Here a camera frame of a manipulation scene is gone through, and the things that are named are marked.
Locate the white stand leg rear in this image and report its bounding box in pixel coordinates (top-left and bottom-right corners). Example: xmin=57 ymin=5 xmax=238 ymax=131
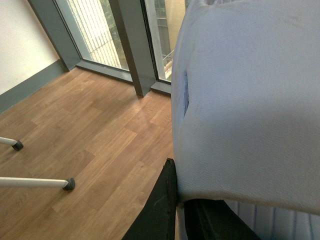
xmin=0 ymin=137 xmax=24 ymax=152

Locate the light blue slide slipper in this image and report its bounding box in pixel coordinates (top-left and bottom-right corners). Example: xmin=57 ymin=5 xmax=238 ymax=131
xmin=171 ymin=0 xmax=320 ymax=240

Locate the white stand leg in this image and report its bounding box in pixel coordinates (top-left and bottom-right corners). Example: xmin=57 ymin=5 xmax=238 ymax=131
xmin=0 ymin=137 xmax=24 ymax=152
xmin=0 ymin=177 xmax=76 ymax=191

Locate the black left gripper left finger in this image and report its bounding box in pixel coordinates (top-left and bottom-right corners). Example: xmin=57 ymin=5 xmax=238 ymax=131
xmin=123 ymin=158 xmax=178 ymax=240

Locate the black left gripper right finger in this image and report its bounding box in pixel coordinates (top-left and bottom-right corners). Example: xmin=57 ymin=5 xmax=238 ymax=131
xmin=184 ymin=199 xmax=259 ymax=240

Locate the white stand leg front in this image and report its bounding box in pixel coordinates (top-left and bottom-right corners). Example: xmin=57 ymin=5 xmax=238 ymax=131
xmin=0 ymin=177 xmax=76 ymax=191

